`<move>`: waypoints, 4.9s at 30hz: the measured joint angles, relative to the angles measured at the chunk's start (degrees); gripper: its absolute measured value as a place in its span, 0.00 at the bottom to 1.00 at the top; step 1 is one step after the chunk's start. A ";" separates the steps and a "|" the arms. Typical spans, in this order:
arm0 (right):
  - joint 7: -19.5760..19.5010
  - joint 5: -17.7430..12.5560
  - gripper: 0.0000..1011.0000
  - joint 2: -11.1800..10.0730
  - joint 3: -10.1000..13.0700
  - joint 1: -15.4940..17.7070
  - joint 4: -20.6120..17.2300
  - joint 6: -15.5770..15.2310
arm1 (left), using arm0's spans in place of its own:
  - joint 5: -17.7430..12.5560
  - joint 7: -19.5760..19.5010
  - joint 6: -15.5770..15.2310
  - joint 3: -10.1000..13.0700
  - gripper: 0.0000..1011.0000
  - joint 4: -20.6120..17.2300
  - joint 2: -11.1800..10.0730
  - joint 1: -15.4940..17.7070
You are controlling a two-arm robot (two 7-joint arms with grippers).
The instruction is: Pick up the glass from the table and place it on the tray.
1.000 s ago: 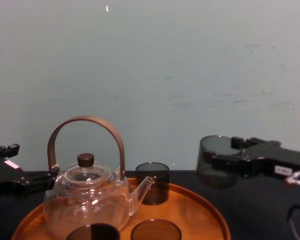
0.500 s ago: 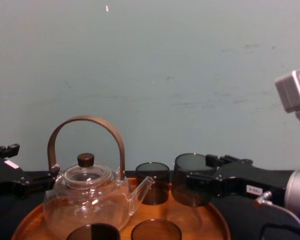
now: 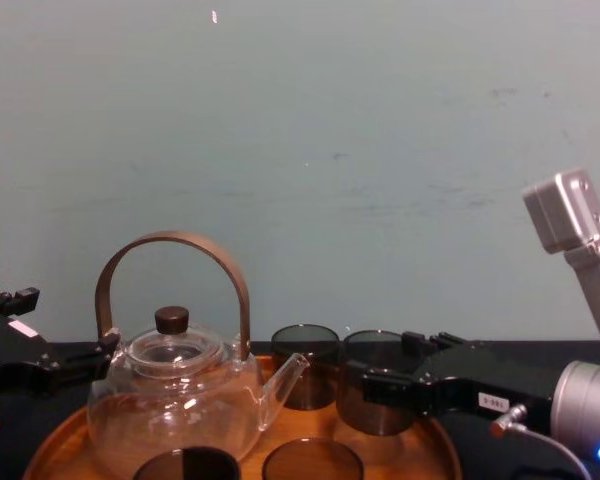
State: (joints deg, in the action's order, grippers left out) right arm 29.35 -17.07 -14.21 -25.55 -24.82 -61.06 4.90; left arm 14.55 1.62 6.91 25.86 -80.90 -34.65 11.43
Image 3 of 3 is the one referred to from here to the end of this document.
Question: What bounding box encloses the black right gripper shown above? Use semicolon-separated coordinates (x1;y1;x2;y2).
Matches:
361;329;562;418

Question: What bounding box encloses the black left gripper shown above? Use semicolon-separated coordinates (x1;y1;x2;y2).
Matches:
0;286;122;401

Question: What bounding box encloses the glass teapot with brown handle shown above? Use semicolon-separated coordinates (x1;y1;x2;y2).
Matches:
86;230;312;472

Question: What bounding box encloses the round wooden tray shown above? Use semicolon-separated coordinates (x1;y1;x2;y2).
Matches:
21;353;464;480

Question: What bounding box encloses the black table cloth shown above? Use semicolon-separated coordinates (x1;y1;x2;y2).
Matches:
0;338;600;480

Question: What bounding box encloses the dark cable with silver plug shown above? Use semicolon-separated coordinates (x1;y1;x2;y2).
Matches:
489;403;592;480

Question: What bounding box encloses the glass lid with dark knob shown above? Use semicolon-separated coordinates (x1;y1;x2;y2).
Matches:
126;305;230;372

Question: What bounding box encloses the smoked glass cup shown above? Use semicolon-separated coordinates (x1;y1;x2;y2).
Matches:
261;437;366;480
270;324;342;412
335;329;432;436
131;445;242;480

